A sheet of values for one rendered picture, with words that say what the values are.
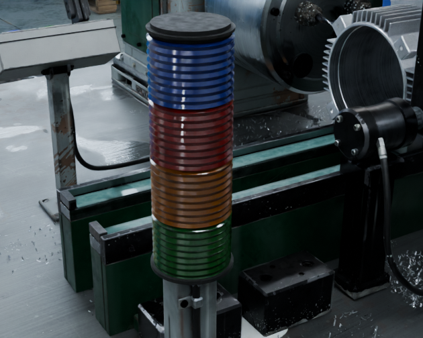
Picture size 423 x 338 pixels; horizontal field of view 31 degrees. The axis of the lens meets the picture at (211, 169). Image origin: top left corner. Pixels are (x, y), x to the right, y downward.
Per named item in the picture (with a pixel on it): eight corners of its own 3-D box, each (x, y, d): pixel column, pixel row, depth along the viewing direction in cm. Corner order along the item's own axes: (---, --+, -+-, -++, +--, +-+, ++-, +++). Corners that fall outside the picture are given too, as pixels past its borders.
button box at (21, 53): (105, 64, 113) (97, 29, 114) (122, 52, 107) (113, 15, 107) (-9, 83, 105) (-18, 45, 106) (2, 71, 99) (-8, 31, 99)
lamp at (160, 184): (205, 186, 61) (205, 133, 59) (247, 216, 56) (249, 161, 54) (137, 203, 58) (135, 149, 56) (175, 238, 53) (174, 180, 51)
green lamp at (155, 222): (205, 235, 63) (205, 186, 61) (246, 269, 58) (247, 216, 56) (139, 254, 60) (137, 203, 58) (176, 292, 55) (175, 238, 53)
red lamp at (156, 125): (205, 133, 59) (206, 78, 57) (249, 161, 54) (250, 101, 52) (135, 149, 56) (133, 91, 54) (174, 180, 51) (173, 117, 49)
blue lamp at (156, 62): (206, 78, 57) (206, 18, 55) (250, 101, 52) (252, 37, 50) (133, 91, 54) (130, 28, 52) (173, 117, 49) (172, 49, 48)
